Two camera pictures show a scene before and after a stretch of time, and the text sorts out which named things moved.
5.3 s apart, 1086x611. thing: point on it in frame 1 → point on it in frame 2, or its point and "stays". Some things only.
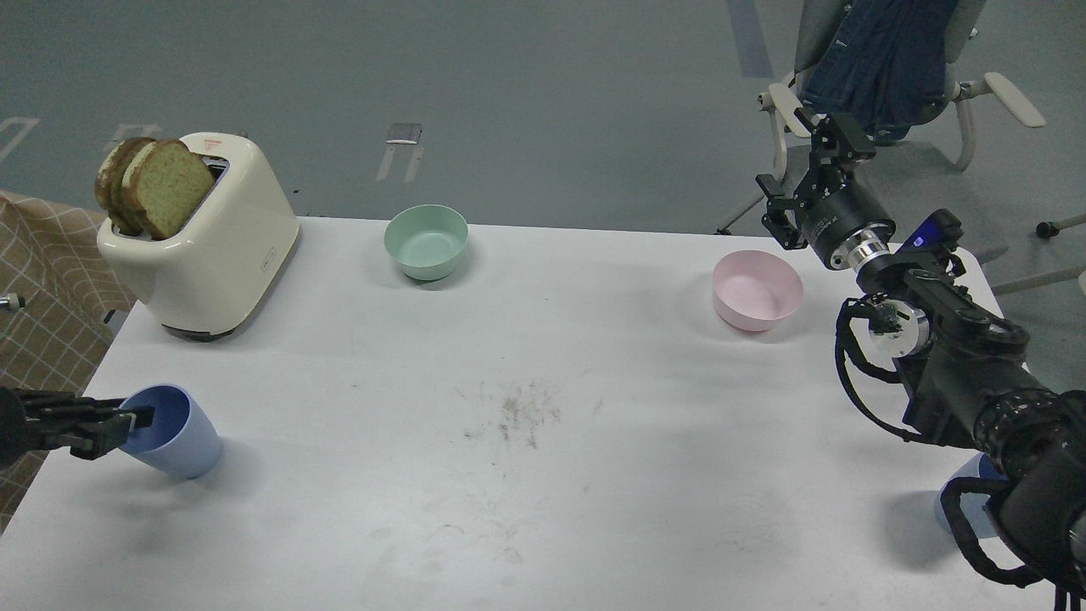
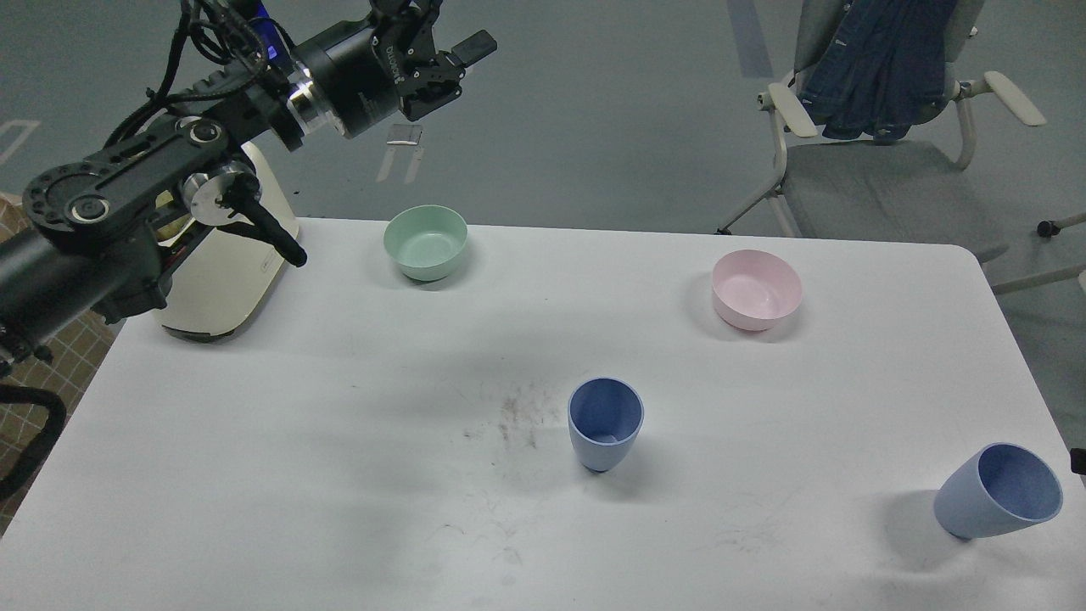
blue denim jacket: [883, 67] stays
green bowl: [426, 240] stays
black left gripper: [91, 427] → [364, 70]
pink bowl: [754, 288] stays
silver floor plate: [403, 133] stays
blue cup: [182, 439] → [605, 418]
